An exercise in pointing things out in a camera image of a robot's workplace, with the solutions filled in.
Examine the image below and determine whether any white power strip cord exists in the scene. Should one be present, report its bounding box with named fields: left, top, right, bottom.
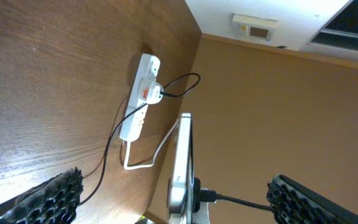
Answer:
left=122, top=118, right=180, bottom=171

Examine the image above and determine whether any white wall thermostat panel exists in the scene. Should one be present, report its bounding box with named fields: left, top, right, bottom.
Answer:
left=232, top=14, right=278, bottom=41

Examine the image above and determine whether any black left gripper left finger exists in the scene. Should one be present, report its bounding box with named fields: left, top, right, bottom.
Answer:
left=0, top=168, right=83, bottom=224

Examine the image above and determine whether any dark window with white frame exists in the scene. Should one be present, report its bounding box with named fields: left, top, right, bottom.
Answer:
left=311, top=0, right=358, bottom=51

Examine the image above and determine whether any black charging cable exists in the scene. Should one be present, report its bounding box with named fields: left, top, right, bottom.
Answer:
left=79, top=72, right=201, bottom=206

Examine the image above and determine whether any white USB charger plug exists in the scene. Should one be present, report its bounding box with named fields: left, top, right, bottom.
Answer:
left=138, top=79, right=163, bottom=105

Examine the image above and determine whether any black Samsung Galaxy flip phone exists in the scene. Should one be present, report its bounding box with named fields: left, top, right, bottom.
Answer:
left=167, top=113, right=193, bottom=224

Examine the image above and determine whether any white power strip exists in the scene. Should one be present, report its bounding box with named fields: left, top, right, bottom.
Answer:
left=119, top=54, right=162, bottom=142

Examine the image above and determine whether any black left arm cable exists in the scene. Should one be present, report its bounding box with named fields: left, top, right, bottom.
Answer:
left=200, top=188, right=273, bottom=212

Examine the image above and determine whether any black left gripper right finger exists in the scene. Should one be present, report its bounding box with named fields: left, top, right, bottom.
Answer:
left=267, top=175, right=358, bottom=224

